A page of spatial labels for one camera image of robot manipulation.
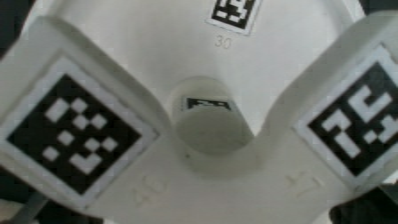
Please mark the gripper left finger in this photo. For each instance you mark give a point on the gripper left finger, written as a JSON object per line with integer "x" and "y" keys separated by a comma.
{"x": 40, "y": 213}

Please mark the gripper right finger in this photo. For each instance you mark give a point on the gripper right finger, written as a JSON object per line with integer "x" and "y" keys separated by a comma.
{"x": 372, "y": 209}

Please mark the white cylindrical table leg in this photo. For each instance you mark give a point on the white cylindrical table leg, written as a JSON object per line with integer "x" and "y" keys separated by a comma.
{"x": 207, "y": 118}

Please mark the white cross-shaped table base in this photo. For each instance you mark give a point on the white cross-shaped table base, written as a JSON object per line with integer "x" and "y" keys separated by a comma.
{"x": 91, "y": 147}

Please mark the white round table top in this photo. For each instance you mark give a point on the white round table top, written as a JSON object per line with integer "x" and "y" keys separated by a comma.
{"x": 303, "y": 54}

